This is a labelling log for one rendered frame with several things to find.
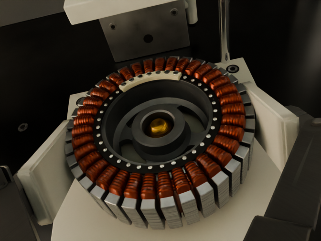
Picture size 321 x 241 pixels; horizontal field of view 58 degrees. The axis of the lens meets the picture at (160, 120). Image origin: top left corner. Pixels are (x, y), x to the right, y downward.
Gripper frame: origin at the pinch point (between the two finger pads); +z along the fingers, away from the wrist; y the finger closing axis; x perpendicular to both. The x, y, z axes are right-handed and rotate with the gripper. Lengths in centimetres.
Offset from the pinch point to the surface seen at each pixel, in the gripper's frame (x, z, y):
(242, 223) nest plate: -4.7, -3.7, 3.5
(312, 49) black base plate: 1.2, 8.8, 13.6
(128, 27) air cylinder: 6.2, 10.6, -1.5
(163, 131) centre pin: 0.2, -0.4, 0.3
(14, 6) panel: 11.5, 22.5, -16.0
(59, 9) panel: 10.1, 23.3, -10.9
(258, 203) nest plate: -4.2, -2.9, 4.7
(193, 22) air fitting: 5.3, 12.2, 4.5
